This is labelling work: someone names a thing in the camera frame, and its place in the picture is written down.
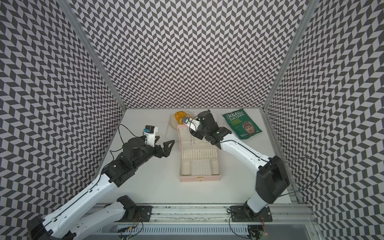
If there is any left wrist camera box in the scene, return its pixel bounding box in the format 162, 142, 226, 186
143, 125, 158, 148

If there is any green crisps bag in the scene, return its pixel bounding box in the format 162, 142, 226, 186
223, 109, 262, 140

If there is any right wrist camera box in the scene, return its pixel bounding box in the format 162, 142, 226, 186
182, 116, 200, 132

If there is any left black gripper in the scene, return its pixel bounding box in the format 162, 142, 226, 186
132, 139, 174, 170

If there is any pink jewelry box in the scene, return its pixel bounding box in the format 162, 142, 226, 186
177, 125, 221, 182

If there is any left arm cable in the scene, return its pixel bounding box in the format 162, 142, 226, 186
109, 124, 145, 160

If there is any yellow braided bread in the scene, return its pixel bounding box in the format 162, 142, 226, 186
175, 111, 192, 125

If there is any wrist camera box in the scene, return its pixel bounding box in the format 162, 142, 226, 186
182, 116, 200, 132
143, 125, 158, 148

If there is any metal base rail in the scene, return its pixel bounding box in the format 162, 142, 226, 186
93, 204, 323, 240

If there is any cream round plate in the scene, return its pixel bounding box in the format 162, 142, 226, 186
169, 110, 195, 130

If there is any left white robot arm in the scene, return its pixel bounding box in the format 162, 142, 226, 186
27, 137, 175, 240

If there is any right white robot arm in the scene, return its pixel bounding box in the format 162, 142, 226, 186
182, 110, 290, 219

